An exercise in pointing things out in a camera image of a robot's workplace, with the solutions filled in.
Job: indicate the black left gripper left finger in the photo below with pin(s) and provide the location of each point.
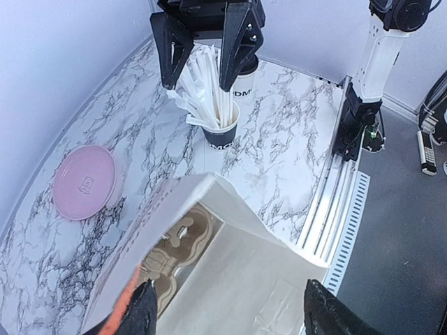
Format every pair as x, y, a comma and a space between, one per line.
141, 314

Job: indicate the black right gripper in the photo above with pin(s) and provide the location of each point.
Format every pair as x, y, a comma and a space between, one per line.
240, 21

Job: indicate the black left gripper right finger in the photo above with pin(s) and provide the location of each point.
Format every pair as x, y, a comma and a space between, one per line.
325, 314

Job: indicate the brown cardboard cup carrier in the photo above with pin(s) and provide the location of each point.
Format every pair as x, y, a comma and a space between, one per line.
168, 265

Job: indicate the white paper takeout bag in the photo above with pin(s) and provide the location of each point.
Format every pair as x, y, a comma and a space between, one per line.
246, 282

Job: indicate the black plastic cup lid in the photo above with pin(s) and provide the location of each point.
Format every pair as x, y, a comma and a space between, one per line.
250, 67

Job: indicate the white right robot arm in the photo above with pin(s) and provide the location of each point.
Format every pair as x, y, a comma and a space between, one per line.
390, 24

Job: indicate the bundle of white wrapped straws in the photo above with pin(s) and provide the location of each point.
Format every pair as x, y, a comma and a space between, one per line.
198, 92

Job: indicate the black cup holding straws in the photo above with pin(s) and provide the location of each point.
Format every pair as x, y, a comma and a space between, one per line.
221, 139

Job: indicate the pink round plate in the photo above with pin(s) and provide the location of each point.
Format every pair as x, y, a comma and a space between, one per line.
84, 182

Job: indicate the black remote handset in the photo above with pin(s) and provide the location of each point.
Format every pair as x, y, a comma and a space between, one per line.
428, 162

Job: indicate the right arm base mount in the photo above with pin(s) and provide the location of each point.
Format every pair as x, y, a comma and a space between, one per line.
360, 127

